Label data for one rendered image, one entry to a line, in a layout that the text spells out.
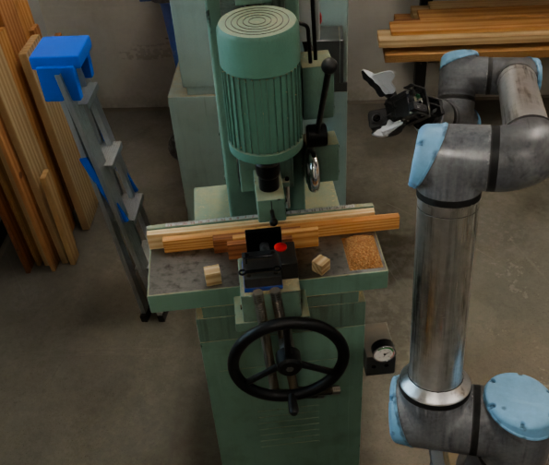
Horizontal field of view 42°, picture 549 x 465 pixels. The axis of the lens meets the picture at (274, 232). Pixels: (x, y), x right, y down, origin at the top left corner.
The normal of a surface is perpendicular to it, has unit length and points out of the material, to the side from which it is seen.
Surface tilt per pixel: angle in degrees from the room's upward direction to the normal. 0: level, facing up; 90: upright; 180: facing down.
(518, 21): 0
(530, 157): 58
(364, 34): 90
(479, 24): 1
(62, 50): 0
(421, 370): 83
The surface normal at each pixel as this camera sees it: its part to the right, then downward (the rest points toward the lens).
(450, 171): -0.24, 0.49
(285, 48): 0.63, 0.47
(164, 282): -0.05, -0.77
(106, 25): -0.04, 0.65
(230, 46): -0.58, 0.55
